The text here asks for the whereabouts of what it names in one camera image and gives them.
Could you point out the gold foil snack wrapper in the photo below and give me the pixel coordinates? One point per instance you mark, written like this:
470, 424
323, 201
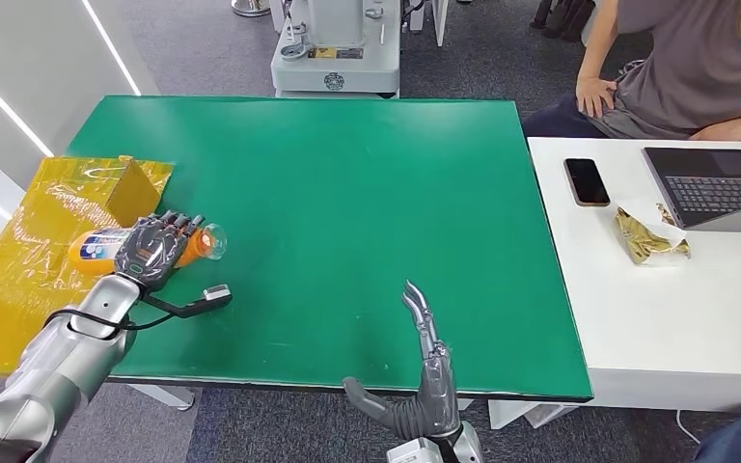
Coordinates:
644, 244

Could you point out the chrome chair base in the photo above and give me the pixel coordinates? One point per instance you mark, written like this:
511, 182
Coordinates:
249, 6

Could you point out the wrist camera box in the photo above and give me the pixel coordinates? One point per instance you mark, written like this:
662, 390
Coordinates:
409, 454
217, 294

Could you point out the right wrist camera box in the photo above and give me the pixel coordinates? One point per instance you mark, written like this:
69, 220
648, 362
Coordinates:
409, 454

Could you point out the orange plastic bottle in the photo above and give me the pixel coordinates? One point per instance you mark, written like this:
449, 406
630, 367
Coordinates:
92, 252

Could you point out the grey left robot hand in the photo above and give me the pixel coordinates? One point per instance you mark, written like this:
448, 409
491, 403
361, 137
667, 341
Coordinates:
153, 249

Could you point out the person's right hand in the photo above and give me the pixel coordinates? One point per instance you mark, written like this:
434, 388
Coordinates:
595, 97

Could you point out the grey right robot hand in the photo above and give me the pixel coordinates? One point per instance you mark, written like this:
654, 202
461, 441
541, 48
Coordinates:
437, 390

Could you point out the person's left hand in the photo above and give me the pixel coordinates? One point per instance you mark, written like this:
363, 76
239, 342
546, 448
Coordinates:
714, 131

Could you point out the white desk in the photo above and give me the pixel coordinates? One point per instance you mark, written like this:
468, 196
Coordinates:
632, 319

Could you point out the person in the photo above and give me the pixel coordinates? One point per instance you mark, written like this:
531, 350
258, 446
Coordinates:
696, 76

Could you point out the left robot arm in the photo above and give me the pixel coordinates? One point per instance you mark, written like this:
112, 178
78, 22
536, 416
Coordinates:
57, 370

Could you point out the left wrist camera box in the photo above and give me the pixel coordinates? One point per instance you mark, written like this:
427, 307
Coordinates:
217, 294

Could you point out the black smartphone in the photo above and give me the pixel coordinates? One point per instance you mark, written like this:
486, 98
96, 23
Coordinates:
586, 182

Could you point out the yellow tape-wrapped cardboard box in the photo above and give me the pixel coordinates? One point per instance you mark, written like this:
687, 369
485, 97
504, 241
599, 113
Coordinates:
32, 287

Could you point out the white panel leg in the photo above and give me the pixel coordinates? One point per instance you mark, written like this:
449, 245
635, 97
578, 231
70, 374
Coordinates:
439, 20

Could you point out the person's right forearm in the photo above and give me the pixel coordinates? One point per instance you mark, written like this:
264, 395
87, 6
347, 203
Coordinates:
593, 56

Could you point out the grey open laptop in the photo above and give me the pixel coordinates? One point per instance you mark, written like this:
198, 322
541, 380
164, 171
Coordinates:
716, 190

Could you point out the grey machine stand with column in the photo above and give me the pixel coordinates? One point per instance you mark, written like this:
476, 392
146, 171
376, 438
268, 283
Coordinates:
335, 69

